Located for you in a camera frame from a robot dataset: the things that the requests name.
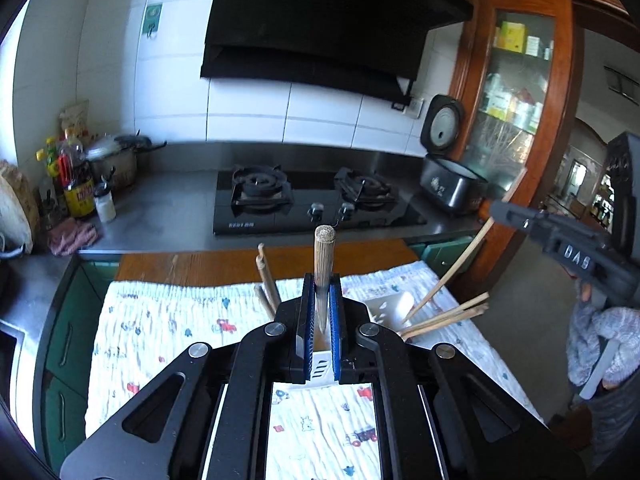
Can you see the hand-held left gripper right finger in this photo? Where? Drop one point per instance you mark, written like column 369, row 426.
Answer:
column 336, row 330

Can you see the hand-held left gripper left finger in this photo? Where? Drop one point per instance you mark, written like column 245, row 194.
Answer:
column 310, row 330

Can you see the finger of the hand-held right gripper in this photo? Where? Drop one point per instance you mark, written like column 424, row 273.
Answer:
column 575, row 255

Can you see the white plastic utensil caddy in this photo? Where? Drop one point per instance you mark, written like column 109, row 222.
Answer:
column 390, row 305

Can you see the wooden chopstick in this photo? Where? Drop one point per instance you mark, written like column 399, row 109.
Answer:
column 440, row 328
column 475, row 301
column 450, row 317
column 264, row 280
column 450, row 270
column 270, row 275

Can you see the person's right forearm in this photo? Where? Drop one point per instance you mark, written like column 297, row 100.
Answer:
column 610, row 325

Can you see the black gas stove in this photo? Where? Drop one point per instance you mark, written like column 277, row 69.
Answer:
column 300, row 210

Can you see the green base cabinet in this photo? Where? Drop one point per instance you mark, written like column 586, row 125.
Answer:
column 70, row 340
column 450, row 255

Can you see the printed white cloth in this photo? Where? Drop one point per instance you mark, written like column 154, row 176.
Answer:
column 175, row 320

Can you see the black rice cooker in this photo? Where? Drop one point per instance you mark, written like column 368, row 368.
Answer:
column 450, row 185

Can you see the wooden glass door cabinet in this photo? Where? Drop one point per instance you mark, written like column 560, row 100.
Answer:
column 515, row 85

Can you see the small white jar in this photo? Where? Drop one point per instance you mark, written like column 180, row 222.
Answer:
column 105, row 207

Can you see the pink rag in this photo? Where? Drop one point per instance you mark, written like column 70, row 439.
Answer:
column 72, row 237

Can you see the steel pressure cooker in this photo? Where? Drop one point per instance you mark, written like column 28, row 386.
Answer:
column 117, row 162

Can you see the steel sink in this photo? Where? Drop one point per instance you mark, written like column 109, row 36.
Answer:
column 10, row 355

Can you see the black range hood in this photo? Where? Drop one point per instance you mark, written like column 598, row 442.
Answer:
column 320, row 25

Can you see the yellow cap oil bottle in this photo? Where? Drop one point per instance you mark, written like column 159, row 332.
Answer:
column 48, row 160

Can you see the round wooden chopping block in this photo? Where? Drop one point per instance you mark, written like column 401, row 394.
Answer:
column 15, row 210

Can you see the green wall hook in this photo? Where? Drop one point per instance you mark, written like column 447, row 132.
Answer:
column 151, row 17

